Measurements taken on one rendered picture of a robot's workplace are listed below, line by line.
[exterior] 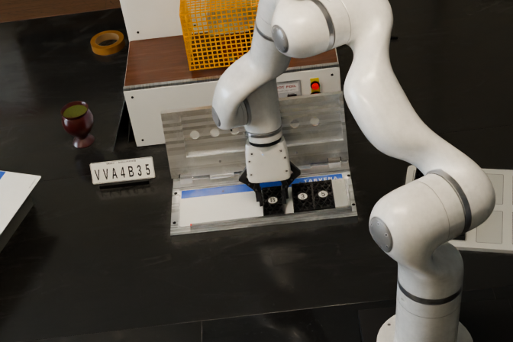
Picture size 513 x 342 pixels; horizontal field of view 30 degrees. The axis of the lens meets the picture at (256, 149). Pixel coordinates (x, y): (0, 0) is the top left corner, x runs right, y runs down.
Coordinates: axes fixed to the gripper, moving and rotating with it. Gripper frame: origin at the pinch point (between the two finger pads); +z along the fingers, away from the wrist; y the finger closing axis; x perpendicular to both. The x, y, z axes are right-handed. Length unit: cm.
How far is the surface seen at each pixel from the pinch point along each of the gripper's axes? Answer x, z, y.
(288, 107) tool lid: 12.8, -16.6, 6.2
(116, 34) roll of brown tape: 84, -15, -45
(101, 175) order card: 16.3, -2.0, -43.0
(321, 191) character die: 1.5, 1.1, 11.8
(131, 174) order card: 16.1, -1.3, -35.2
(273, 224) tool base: -6.6, 3.8, -0.2
